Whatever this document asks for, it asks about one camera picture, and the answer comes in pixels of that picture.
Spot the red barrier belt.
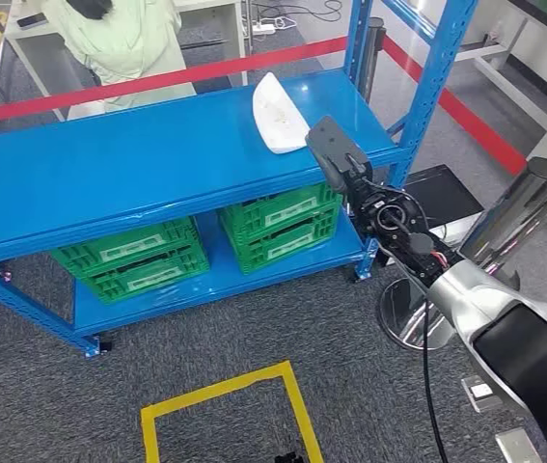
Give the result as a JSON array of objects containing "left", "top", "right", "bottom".
[
  {"left": 381, "top": 33, "right": 529, "bottom": 178},
  {"left": 0, "top": 36, "right": 349, "bottom": 127}
]

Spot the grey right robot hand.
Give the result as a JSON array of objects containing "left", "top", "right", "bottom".
[{"left": 323, "top": 158, "right": 353, "bottom": 194}]

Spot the chrome stanchion post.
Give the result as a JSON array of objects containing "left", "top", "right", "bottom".
[{"left": 356, "top": 16, "right": 387, "bottom": 103}]

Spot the black phone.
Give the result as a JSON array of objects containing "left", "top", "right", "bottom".
[{"left": 16, "top": 11, "right": 49, "bottom": 31}]

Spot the black floor cable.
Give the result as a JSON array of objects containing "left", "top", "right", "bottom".
[{"left": 253, "top": 0, "right": 344, "bottom": 24}]

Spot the chrome stanchion with round base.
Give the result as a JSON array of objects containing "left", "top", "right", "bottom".
[{"left": 376, "top": 156, "right": 547, "bottom": 353}]

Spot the black flat box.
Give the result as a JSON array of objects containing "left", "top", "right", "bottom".
[{"left": 400, "top": 164, "right": 485, "bottom": 248}]

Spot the person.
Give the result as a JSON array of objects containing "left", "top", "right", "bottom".
[{"left": 40, "top": 0, "right": 198, "bottom": 123}]

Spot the metal floor socket plate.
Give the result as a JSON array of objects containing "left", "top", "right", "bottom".
[
  {"left": 461, "top": 375, "right": 504, "bottom": 414},
  {"left": 495, "top": 427, "right": 542, "bottom": 463}
]

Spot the blue metal shelf rack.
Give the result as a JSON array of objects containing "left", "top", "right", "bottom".
[{"left": 0, "top": 0, "right": 479, "bottom": 361}]

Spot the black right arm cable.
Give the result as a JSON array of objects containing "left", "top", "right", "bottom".
[{"left": 421, "top": 296, "right": 449, "bottom": 463}]

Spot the white curved plastic part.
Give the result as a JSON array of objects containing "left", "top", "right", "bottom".
[{"left": 252, "top": 71, "right": 311, "bottom": 156}]

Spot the green plastic crate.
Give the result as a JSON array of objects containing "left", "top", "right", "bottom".
[
  {"left": 231, "top": 213, "right": 342, "bottom": 276},
  {"left": 50, "top": 217, "right": 202, "bottom": 281},
  {"left": 218, "top": 181, "right": 344, "bottom": 249},
  {"left": 79, "top": 245, "right": 211, "bottom": 306}
]

